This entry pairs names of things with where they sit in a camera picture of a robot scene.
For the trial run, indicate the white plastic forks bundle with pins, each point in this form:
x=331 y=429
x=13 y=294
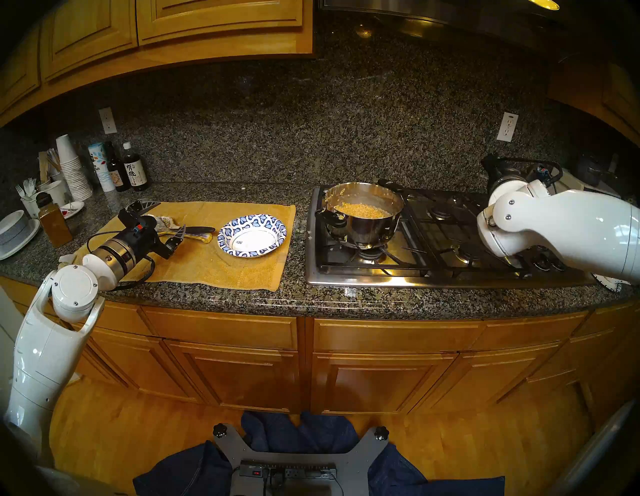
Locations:
x=27 y=187

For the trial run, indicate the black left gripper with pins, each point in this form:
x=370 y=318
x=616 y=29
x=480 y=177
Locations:
x=142 y=235

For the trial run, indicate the small white saucer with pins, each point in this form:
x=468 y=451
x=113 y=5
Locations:
x=74 y=209

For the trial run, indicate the wooden base cabinets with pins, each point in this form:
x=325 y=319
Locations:
x=375 y=360

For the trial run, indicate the cooked oatmeal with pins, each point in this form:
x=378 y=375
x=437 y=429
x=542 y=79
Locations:
x=362 y=210

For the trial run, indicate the white paper scrap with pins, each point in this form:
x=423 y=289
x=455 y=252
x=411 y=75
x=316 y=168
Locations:
x=67 y=258

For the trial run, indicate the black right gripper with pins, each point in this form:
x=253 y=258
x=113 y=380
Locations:
x=502 y=170

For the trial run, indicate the stack of white paper cups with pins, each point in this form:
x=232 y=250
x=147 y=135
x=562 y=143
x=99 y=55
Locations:
x=75 y=175

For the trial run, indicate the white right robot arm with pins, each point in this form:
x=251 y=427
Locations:
x=575 y=225

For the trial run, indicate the stainless gas cooktop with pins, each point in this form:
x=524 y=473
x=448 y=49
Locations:
x=450 y=245

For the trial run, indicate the white wall outlet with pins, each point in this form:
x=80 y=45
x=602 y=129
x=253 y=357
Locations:
x=108 y=120
x=507 y=127

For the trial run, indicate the black power strip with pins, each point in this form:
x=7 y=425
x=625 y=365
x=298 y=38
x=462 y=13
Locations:
x=300 y=471

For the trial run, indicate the white salt canister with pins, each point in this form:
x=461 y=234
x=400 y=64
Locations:
x=102 y=170

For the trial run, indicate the small dark glass bottle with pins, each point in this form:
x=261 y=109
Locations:
x=117 y=175

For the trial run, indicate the dark blue cloth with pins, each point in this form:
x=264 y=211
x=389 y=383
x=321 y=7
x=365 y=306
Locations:
x=290 y=430

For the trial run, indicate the amber cinnamon shaker black cap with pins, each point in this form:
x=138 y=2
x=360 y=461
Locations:
x=54 y=225

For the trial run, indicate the white cup with forks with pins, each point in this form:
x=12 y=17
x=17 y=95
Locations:
x=30 y=207

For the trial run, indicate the steel range hood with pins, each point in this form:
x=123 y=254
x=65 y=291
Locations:
x=425 y=17

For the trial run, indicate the grey bowl stack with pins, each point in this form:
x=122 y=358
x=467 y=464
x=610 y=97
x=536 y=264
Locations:
x=12 y=227

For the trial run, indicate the blue white patterned paper bowl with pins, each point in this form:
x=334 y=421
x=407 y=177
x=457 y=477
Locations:
x=250 y=237

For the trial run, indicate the stainless steel pot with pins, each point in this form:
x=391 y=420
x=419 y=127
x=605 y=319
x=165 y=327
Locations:
x=365 y=227

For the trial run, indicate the colourful ceramic spoon rest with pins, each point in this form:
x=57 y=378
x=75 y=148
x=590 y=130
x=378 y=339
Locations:
x=197 y=238

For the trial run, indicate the soy sauce bottle white cap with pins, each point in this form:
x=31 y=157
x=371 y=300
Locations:
x=136 y=172

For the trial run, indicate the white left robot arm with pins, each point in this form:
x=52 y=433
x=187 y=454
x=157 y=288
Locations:
x=45 y=350

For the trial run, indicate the wooden stirrer bundle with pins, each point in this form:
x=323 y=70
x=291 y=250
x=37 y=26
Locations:
x=50 y=162

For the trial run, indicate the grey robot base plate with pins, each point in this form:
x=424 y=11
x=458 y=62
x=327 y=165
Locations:
x=350 y=457

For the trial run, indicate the yellow cloth towel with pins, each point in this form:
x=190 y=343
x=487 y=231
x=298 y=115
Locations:
x=230 y=270

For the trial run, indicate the patterned paper plate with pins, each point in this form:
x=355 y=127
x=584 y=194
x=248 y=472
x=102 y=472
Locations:
x=610 y=283

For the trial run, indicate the wooden upper cabinet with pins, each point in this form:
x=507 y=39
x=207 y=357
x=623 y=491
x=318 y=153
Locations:
x=175 y=30
x=605 y=95

